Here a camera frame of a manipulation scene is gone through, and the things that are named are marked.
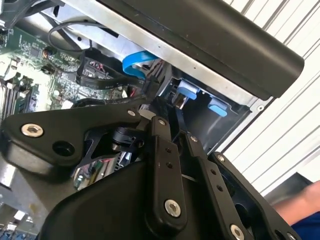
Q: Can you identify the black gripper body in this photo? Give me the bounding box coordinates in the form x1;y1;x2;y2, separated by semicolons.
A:
37;159;227;240

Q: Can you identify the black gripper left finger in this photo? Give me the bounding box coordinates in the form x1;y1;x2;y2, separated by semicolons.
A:
0;97;189;227

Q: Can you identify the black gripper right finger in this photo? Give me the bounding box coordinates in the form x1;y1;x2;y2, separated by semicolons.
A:
173;108;302;240

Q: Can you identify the black printed disk wire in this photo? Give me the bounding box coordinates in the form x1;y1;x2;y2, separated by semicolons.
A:
75;48;161;95

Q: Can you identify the hard disk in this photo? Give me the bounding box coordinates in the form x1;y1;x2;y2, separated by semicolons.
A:
171;79;199;111

